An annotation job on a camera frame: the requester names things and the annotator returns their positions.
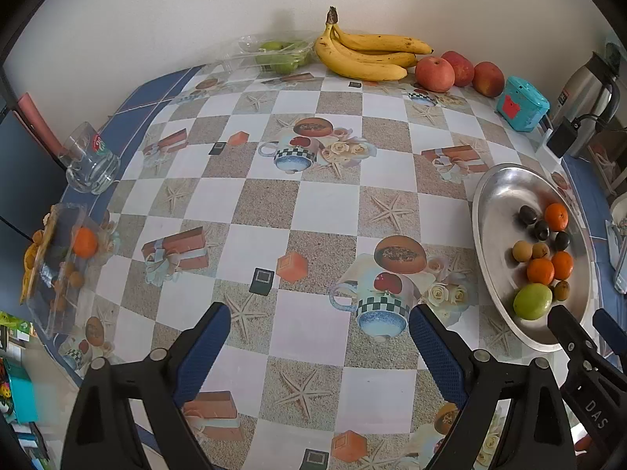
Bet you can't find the large pale red apple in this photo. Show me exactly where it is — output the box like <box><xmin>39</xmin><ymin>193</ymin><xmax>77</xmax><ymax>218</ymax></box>
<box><xmin>415</xmin><ymin>56</ymin><xmax>456</xmax><ymax>94</ymax></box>

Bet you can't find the yellow banana bunch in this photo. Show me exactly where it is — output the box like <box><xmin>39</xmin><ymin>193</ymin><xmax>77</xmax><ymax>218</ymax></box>
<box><xmin>313</xmin><ymin>6</ymin><xmax>435</xmax><ymax>82</ymax></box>

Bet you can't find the orange mandarin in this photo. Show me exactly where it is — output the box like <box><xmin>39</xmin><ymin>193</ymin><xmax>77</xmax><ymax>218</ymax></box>
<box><xmin>72</xmin><ymin>227</ymin><xmax>99</xmax><ymax>259</ymax></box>
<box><xmin>545</xmin><ymin>203</ymin><xmax>570</xmax><ymax>232</ymax></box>
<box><xmin>526</xmin><ymin>258</ymin><xmax>556</xmax><ymax>286</ymax></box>
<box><xmin>551</xmin><ymin>251</ymin><xmax>574</xmax><ymax>280</ymax></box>

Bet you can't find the teal storage box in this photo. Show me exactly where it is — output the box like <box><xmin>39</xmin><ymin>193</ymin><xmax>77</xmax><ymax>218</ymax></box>
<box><xmin>7</xmin><ymin>362</ymin><xmax>40</xmax><ymax>424</ymax></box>

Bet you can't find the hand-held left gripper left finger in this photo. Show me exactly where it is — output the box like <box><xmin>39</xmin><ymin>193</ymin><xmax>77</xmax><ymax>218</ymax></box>
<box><xmin>60</xmin><ymin>302</ymin><xmax>232</xmax><ymax>470</ymax></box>

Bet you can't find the round metal plate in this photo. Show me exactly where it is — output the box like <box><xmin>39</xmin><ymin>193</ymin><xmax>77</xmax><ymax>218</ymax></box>
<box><xmin>471</xmin><ymin>164</ymin><xmax>596</xmax><ymax>352</ymax></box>

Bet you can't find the clear plastic container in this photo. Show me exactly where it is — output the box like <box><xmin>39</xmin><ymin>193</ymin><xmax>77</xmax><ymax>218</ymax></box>
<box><xmin>20</xmin><ymin>202</ymin><xmax>116</xmax><ymax>340</ymax></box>

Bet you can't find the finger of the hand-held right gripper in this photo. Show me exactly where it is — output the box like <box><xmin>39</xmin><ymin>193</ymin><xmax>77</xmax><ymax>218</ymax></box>
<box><xmin>547</xmin><ymin>305</ymin><xmax>627</xmax><ymax>451</ymax></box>
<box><xmin>592</xmin><ymin>307</ymin><xmax>627</xmax><ymax>358</ymax></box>

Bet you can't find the shiny clear packet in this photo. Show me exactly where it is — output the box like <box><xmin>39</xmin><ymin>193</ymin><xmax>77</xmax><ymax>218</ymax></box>
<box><xmin>606</xmin><ymin>206</ymin><xmax>627</xmax><ymax>295</ymax></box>

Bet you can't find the small teal box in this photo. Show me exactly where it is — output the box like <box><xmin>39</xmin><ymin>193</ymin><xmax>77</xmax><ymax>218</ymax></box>
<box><xmin>496</xmin><ymin>76</ymin><xmax>550</xmax><ymax>133</ymax></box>

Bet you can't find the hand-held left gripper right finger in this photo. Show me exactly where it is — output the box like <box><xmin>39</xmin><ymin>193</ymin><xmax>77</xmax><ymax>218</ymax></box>
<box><xmin>409</xmin><ymin>304</ymin><xmax>574</xmax><ymax>470</ymax></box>

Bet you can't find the steel thermos jug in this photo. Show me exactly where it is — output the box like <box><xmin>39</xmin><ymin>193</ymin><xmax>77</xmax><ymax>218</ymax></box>
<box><xmin>549</xmin><ymin>50</ymin><xmax>620</xmax><ymax>157</ymax></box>

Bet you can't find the black power adapter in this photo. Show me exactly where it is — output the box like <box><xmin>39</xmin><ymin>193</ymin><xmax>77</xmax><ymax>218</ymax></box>
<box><xmin>546</xmin><ymin>117</ymin><xmax>581</xmax><ymax>158</ymax></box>

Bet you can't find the cluster of small brown longans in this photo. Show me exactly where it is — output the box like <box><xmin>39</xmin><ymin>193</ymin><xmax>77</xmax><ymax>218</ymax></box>
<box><xmin>49</xmin><ymin>262</ymin><xmax>86</xmax><ymax>311</ymax></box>

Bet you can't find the checkered printed tablecloth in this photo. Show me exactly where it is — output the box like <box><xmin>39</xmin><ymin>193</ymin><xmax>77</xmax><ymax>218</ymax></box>
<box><xmin>29</xmin><ymin>61</ymin><xmax>627</xmax><ymax>470</ymax></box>

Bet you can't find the clear glass mug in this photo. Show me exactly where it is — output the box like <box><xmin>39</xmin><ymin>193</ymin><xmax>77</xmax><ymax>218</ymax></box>
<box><xmin>59</xmin><ymin>121</ymin><xmax>121</xmax><ymax>195</ymax></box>

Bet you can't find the green mango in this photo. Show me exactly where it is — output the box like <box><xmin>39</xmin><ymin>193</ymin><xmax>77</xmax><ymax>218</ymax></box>
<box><xmin>513</xmin><ymin>283</ymin><xmax>553</xmax><ymax>320</ymax></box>

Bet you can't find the clear bag of green fruit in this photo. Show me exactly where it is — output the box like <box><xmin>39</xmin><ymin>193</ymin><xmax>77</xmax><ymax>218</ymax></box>
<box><xmin>223</xmin><ymin>32</ymin><xmax>317</xmax><ymax>75</ymax></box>

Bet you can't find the red flat board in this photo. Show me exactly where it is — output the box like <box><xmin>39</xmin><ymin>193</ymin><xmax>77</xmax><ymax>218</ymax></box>
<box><xmin>14</xmin><ymin>92</ymin><xmax>67</xmax><ymax>157</ymax></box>

